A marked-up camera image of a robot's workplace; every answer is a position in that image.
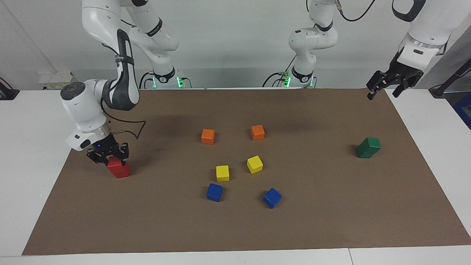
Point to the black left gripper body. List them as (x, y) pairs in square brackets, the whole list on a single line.
[(403, 71)]

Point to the blue wooden block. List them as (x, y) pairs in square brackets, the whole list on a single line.
[(272, 198), (214, 192)]

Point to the yellow wooden block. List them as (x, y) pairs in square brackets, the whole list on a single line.
[(222, 173), (254, 164)]

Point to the green wooden block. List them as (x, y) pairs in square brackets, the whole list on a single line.
[(364, 151), (372, 144)]

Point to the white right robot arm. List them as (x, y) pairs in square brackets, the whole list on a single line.
[(82, 106)]

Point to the green lit base connector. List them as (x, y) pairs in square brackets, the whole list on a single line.
[(181, 81), (284, 79)]

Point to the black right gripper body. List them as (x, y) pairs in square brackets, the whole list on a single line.
[(106, 147)]

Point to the brown table mat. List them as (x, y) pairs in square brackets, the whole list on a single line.
[(257, 228)]

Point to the black tripod leg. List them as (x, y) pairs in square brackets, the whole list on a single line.
[(445, 87)]

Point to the black stand base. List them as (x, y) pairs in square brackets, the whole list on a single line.
[(8, 92)]

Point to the orange wooden block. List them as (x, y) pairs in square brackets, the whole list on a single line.
[(257, 132), (208, 136)]

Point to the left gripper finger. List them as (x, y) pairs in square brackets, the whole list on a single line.
[(403, 84), (376, 82)]

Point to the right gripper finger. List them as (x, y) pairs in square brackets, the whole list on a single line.
[(98, 159), (124, 154)]

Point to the blue box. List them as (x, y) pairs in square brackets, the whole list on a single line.
[(464, 110)]

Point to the white power strip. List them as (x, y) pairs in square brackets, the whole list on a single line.
[(55, 80)]

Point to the red wooden block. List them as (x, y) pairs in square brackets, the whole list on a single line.
[(122, 173), (114, 164)]

